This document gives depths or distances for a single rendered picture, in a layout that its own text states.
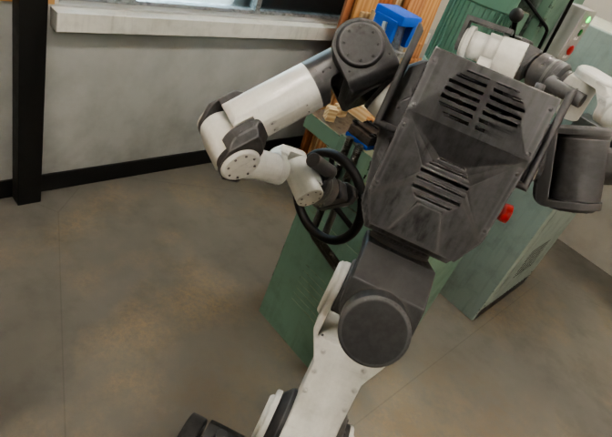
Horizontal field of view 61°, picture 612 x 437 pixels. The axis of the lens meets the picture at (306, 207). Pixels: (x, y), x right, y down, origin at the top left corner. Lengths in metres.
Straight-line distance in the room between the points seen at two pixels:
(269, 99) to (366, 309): 0.40
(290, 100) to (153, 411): 1.25
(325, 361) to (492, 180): 0.49
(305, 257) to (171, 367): 0.62
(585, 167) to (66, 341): 1.68
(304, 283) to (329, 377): 0.92
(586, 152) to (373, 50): 0.40
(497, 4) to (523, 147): 0.76
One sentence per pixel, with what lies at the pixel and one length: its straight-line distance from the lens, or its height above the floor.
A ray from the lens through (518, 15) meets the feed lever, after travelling 1.46.
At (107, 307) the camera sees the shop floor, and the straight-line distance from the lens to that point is 2.13.
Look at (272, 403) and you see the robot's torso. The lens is 1.14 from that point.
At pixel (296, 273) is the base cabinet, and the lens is 1.97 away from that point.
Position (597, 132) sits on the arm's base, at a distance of 1.00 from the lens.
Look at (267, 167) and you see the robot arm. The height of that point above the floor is 1.06.
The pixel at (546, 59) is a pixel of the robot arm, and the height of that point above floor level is 1.37.
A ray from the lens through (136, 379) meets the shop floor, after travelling 1.94.
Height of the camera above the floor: 1.59
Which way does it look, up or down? 33 degrees down
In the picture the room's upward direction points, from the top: 22 degrees clockwise
